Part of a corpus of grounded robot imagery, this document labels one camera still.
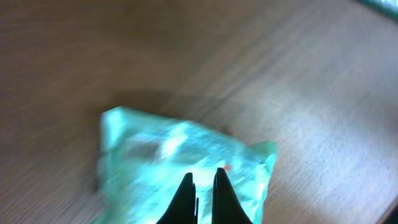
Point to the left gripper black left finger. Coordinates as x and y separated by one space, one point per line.
183 209

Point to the pale green wipes packet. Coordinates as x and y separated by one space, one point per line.
144 158

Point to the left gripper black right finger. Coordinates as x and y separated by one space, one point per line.
226 208

